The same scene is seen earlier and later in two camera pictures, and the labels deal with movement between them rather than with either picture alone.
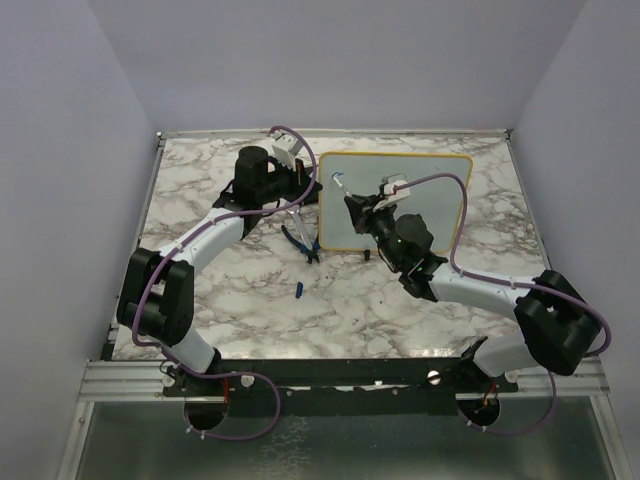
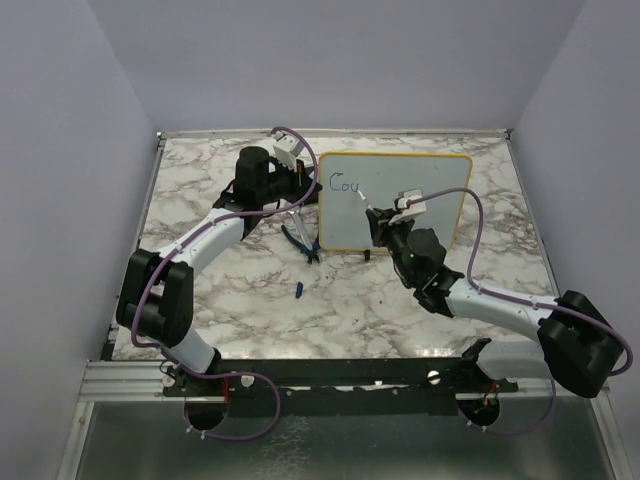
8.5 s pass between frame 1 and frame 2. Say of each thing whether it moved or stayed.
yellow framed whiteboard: stayed
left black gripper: stayed
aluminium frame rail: stayed
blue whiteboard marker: moved
